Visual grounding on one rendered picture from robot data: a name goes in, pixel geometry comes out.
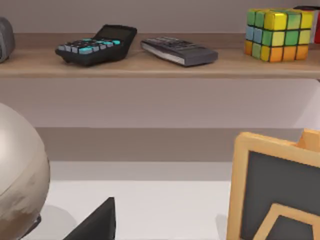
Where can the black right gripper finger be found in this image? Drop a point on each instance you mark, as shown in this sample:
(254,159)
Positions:
(100,222)

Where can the beige globe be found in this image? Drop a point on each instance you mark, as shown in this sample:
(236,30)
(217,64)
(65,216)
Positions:
(20,165)

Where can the wooden shelf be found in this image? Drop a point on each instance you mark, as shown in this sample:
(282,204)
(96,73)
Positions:
(150,67)

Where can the black calculator with teal keys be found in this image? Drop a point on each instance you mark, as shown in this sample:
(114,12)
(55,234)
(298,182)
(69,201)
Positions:
(97,46)

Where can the wooden framed blackboard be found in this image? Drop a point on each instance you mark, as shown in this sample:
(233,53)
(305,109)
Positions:
(277,190)

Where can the grey calculator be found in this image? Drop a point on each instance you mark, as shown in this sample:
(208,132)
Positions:
(177,51)

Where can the grey rounded object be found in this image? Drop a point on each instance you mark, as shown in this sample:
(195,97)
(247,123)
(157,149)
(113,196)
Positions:
(5,40)

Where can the multicoloured puzzle cube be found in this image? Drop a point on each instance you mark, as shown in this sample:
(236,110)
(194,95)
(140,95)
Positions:
(278,35)

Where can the red and white puzzle cube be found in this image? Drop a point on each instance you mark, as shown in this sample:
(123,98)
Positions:
(316,27)

